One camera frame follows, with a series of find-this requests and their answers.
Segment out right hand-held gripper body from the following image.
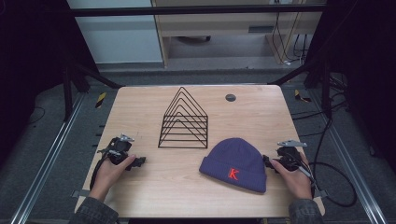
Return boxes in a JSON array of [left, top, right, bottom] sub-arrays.
[[274, 139, 307, 172]]

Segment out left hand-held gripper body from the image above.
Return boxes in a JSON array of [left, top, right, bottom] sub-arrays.
[[97, 133, 135, 166]]

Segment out purple knit beanie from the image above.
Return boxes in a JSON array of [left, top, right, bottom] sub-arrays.
[[199, 137, 268, 194]]

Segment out black wire file rack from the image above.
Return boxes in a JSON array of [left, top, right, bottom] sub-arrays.
[[158, 86, 209, 149]]

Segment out person's right hand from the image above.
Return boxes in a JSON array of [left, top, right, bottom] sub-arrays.
[[269, 153, 313, 201]]

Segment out person's left hand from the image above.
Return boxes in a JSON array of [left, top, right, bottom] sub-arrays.
[[89, 154, 137, 202]]

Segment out yellow black tape strip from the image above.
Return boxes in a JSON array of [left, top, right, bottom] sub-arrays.
[[94, 91, 107, 109], [293, 89, 312, 104]]

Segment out black metal stand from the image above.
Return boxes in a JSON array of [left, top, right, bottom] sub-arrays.
[[269, 59, 332, 118], [62, 60, 124, 122]]

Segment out white cabinet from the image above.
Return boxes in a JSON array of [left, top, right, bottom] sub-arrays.
[[66, 0, 164, 64]]

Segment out black curtain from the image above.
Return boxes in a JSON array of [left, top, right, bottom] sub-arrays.
[[0, 0, 98, 160], [306, 0, 396, 175]]

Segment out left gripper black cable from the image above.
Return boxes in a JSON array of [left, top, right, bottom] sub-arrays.
[[89, 153, 108, 190]]

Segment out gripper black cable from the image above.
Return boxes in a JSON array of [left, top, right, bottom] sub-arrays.
[[89, 153, 108, 190], [298, 111, 358, 208]]

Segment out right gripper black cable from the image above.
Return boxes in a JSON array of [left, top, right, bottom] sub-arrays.
[[298, 111, 358, 208]]

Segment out aluminium floor rail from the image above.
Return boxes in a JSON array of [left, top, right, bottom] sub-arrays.
[[311, 90, 389, 224], [10, 92, 86, 224]]

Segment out cables under desk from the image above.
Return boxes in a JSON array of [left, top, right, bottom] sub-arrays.
[[271, 12, 310, 65]]

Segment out black horizontal frame bar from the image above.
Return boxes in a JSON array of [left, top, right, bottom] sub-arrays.
[[69, 4, 327, 18]]

